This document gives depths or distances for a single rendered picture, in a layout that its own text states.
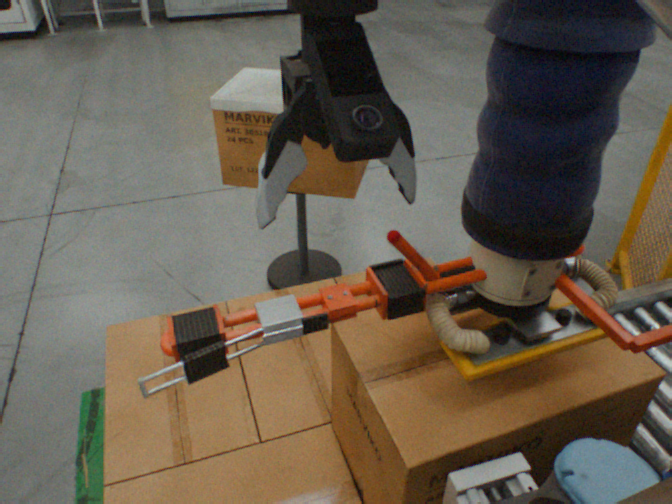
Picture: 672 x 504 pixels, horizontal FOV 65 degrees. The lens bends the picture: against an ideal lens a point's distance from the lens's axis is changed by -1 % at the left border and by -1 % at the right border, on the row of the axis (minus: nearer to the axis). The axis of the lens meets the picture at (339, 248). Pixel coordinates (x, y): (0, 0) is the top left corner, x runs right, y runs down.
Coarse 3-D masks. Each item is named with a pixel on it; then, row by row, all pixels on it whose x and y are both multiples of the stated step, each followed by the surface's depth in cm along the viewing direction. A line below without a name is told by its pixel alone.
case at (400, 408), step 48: (336, 336) 121; (384, 336) 119; (432, 336) 118; (336, 384) 131; (384, 384) 108; (432, 384) 108; (480, 384) 108; (528, 384) 108; (576, 384) 107; (624, 384) 107; (336, 432) 143; (384, 432) 101; (432, 432) 99; (480, 432) 99; (528, 432) 102; (576, 432) 110; (624, 432) 119; (384, 480) 108; (432, 480) 99
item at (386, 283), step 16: (368, 272) 96; (384, 272) 97; (400, 272) 97; (416, 272) 95; (384, 288) 93; (400, 288) 93; (416, 288) 93; (384, 304) 91; (400, 304) 93; (416, 304) 94
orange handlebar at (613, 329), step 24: (456, 264) 100; (336, 288) 94; (360, 288) 95; (432, 288) 95; (576, 288) 94; (240, 312) 90; (312, 312) 90; (336, 312) 90; (600, 312) 89; (168, 336) 85; (240, 336) 86; (624, 336) 85; (648, 336) 85
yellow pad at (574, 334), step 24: (552, 312) 106; (576, 312) 106; (504, 336) 98; (552, 336) 101; (576, 336) 101; (600, 336) 102; (456, 360) 97; (480, 360) 96; (504, 360) 97; (528, 360) 98
